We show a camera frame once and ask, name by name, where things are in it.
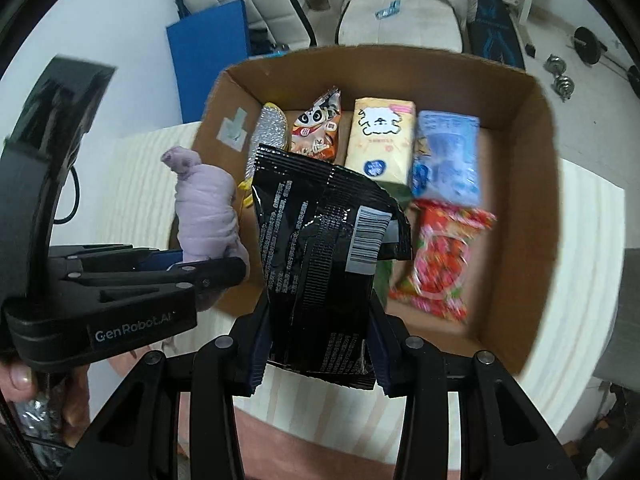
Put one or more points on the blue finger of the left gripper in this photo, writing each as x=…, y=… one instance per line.
x=148, y=259
x=211, y=274

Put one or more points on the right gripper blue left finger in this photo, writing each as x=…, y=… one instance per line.
x=253, y=344

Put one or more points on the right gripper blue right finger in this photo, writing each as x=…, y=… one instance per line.
x=388, y=350

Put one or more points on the green snack packet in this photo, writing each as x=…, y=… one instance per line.
x=391, y=241

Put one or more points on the purple cloth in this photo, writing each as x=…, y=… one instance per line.
x=208, y=226

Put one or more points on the black snack packet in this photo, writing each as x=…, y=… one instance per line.
x=320, y=231

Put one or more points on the red snack packet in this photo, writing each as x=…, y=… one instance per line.
x=445, y=235

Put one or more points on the silver yellow scrub sponge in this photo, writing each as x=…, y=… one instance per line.
x=272, y=130

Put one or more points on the orange panda snack packet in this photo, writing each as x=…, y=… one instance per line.
x=315, y=132

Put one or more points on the blue tissue pack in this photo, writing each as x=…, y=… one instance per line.
x=445, y=165

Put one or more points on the person's left hand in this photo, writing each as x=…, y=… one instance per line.
x=20, y=384

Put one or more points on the striped pink cat tablecloth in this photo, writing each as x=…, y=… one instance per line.
x=541, y=287

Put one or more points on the blue folded mat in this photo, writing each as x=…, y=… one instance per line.
x=202, y=46

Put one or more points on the chrome dumbbell pair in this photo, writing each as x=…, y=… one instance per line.
x=562, y=84

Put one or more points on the white padded chair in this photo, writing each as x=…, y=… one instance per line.
x=420, y=23

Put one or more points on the blue wrapper on chair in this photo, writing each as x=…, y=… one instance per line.
x=392, y=9

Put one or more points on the floor barbell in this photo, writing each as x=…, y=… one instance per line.
x=590, y=49

